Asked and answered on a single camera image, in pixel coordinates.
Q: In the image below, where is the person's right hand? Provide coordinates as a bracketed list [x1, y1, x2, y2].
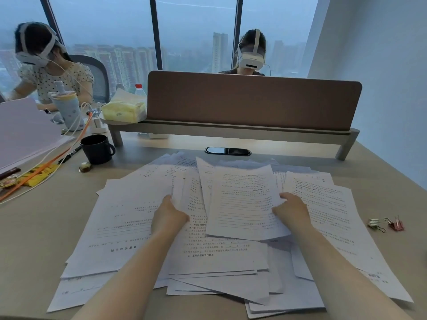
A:
[272, 192, 313, 236]

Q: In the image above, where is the black pen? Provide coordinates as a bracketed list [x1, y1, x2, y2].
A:
[57, 145, 83, 164]

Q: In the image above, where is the brown desk divider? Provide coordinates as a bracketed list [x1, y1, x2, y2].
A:
[147, 70, 363, 132]

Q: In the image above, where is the grey desk shelf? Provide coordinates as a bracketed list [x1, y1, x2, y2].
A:
[100, 116, 361, 161]

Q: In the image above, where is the black window mullion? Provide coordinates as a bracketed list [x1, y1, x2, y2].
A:
[39, 0, 64, 42]
[232, 0, 243, 65]
[149, 0, 163, 71]

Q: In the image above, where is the person's right forearm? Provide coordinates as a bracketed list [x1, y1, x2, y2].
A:
[290, 225, 406, 320]

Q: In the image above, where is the person's left forearm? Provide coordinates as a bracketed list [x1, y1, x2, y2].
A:
[72, 230, 181, 320]

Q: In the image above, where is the stack of blank paper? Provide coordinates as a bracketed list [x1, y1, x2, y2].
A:
[0, 97, 77, 176]

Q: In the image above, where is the person's left hand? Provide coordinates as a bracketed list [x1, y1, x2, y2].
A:
[150, 195, 190, 244]

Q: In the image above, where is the white headset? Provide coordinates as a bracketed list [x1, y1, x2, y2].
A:
[236, 29, 266, 70]
[15, 23, 67, 67]

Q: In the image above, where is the black cable grommet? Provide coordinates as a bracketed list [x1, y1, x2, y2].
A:
[204, 146, 252, 157]

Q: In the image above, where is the black mug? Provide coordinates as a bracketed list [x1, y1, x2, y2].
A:
[79, 134, 116, 165]

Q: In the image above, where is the grey office chair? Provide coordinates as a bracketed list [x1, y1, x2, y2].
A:
[68, 54, 111, 104]

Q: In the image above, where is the green binder clip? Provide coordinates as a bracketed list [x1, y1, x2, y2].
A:
[367, 218, 387, 234]

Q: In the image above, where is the printed paper sheet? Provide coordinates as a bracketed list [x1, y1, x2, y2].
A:
[168, 170, 269, 276]
[206, 165, 293, 242]

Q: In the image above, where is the pile of printed papers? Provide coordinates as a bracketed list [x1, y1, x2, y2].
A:
[47, 150, 414, 320]

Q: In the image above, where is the yellow tissue pack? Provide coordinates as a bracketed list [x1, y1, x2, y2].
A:
[101, 89, 147, 124]

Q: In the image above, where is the white power strip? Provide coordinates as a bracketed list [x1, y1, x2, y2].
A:
[87, 108, 109, 134]

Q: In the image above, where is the orange cable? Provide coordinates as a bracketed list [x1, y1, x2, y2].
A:
[0, 111, 94, 202]

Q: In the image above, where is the red binder clip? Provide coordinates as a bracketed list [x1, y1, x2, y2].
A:
[383, 215, 405, 232]

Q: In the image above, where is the light blue drinking bottle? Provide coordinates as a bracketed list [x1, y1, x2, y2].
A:
[48, 81, 86, 132]

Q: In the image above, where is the white cable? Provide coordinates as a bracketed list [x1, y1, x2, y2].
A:
[0, 102, 93, 206]

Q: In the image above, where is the yellow snack packet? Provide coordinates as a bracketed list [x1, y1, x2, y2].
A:
[17, 163, 61, 188]

